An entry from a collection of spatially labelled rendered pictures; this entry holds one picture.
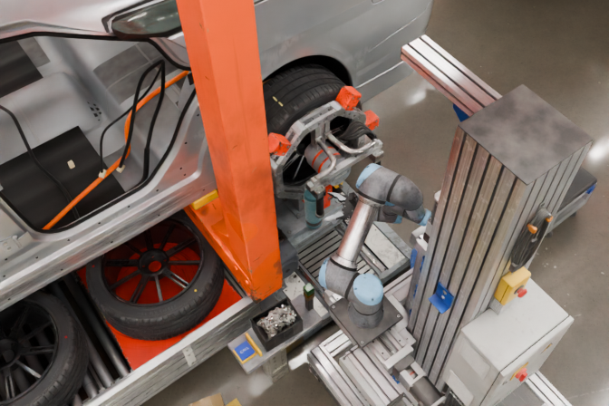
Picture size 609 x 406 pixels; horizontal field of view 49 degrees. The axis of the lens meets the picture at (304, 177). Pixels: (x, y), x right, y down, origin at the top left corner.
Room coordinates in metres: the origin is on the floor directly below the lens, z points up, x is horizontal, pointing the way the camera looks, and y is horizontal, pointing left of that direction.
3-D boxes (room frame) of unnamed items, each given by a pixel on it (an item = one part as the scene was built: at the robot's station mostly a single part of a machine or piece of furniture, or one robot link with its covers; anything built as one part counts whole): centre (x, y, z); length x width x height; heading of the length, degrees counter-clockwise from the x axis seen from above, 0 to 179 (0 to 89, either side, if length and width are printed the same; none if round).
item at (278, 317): (1.28, 0.15, 0.51); 0.20 x 0.14 x 0.13; 120
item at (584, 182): (2.21, -1.39, 0.17); 0.43 x 0.36 x 0.34; 35
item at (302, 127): (2.00, -0.07, 0.85); 0.54 x 0.07 x 0.54; 125
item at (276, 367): (1.25, 0.19, 0.21); 0.10 x 0.10 x 0.42; 35
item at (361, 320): (1.18, -0.23, 0.87); 0.15 x 0.15 x 0.10
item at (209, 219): (1.76, 0.42, 0.69); 0.52 x 0.17 x 0.35; 35
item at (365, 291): (1.18, -0.23, 0.98); 0.13 x 0.12 x 0.14; 57
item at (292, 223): (2.14, 0.03, 0.32); 0.40 x 0.30 x 0.28; 125
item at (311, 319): (1.27, 0.16, 0.44); 0.43 x 0.17 x 0.03; 125
